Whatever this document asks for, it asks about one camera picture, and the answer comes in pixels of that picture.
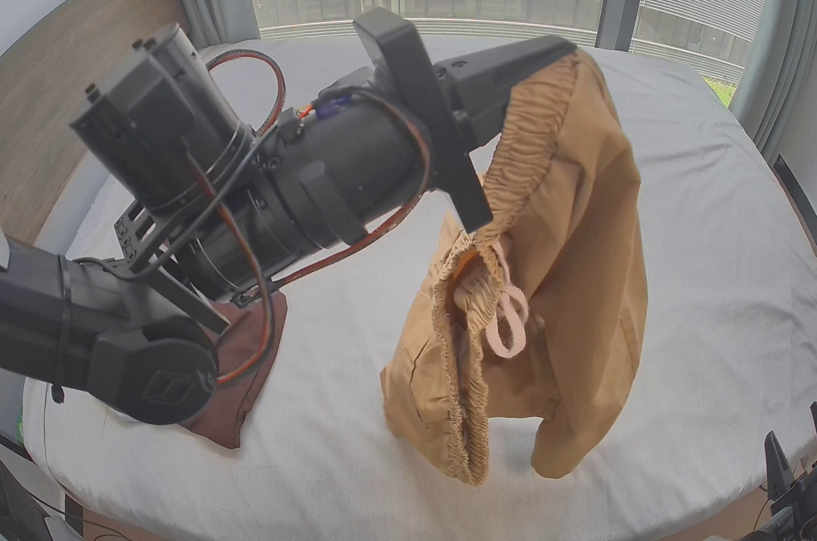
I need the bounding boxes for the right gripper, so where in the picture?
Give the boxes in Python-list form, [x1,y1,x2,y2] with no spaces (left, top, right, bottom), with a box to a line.
[763,402,817,541]

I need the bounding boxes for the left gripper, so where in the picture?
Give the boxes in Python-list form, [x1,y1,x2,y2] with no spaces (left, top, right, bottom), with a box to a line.
[255,8,578,259]

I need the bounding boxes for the tan shorts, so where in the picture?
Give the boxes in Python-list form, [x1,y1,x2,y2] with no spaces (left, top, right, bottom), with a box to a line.
[381,50,648,487]

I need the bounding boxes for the bed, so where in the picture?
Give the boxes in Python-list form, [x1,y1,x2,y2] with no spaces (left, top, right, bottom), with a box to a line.
[0,0,817,541]

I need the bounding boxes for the dark brown garment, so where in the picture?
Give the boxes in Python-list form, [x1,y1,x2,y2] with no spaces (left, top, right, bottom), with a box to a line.
[143,296,288,450]

